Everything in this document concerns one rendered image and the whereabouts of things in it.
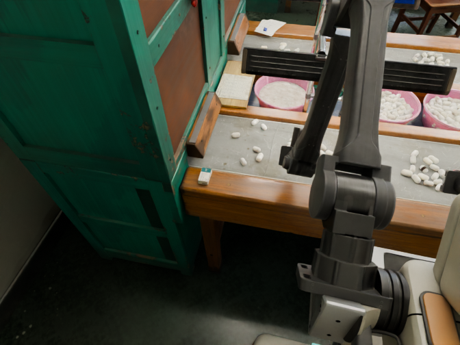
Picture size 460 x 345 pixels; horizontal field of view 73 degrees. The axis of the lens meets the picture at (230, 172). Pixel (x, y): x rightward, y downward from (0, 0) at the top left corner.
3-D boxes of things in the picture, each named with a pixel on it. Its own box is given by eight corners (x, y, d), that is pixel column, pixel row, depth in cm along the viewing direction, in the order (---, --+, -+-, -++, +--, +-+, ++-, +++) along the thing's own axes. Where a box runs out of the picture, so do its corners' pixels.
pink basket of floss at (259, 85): (322, 111, 143) (327, 94, 136) (275, 133, 135) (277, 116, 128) (287, 81, 158) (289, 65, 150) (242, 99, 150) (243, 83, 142)
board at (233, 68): (246, 109, 131) (246, 107, 131) (211, 105, 134) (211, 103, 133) (257, 65, 151) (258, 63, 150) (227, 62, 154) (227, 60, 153)
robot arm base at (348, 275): (298, 289, 41) (393, 312, 40) (309, 229, 42) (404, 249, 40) (295, 272, 50) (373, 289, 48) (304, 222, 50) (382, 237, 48)
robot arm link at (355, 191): (330, 243, 42) (369, 250, 42) (343, 170, 42) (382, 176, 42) (312, 231, 51) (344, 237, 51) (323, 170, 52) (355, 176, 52)
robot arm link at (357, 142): (354, -54, 51) (415, -43, 51) (326, 6, 64) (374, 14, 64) (321, 218, 42) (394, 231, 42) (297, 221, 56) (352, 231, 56)
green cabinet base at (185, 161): (197, 278, 164) (171, 184, 99) (101, 258, 172) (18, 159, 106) (243, 111, 247) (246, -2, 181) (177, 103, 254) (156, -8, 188)
